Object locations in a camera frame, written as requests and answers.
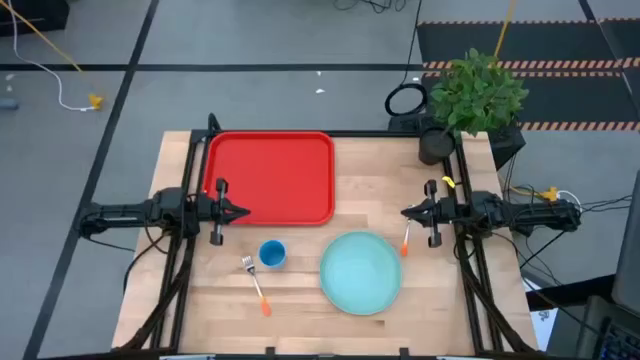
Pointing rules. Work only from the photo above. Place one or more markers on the blue plastic cup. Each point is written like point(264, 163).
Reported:
point(272, 254)

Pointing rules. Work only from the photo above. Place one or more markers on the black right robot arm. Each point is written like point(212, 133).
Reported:
point(540, 212)

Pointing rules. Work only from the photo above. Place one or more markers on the white paper sheet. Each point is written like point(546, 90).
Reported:
point(545, 325)

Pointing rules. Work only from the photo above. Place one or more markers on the red plastic tray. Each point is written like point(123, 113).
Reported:
point(275, 175)

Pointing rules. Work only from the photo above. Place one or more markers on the black board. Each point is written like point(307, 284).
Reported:
point(570, 295)

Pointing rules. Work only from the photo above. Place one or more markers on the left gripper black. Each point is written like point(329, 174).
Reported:
point(219, 210)

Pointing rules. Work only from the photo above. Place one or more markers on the black box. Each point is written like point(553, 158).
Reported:
point(30, 15)

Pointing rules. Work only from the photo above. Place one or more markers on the teal round plate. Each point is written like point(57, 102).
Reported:
point(360, 272)

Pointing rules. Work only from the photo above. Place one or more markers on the yellow tag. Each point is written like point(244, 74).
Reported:
point(449, 181)

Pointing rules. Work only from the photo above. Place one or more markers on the green leafy plant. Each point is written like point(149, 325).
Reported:
point(475, 95)

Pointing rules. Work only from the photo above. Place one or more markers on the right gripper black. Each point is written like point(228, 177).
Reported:
point(433, 212)

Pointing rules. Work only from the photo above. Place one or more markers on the black camera post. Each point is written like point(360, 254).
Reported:
point(213, 124)

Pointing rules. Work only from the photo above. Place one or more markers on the black hazard-striped floor mat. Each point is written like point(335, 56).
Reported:
point(500, 42)
point(575, 100)

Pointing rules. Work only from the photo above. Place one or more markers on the black plant pot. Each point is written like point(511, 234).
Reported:
point(436, 146)

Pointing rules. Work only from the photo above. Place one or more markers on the black metal table frame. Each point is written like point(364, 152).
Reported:
point(375, 134)

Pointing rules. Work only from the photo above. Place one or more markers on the grey monitor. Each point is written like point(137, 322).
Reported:
point(629, 250)

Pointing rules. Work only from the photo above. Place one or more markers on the small grey floor object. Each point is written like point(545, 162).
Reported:
point(8, 104)

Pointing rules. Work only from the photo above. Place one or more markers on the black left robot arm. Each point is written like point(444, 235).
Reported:
point(125, 212)

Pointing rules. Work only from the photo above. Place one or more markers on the dark laptop keyboard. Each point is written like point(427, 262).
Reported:
point(615, 335)

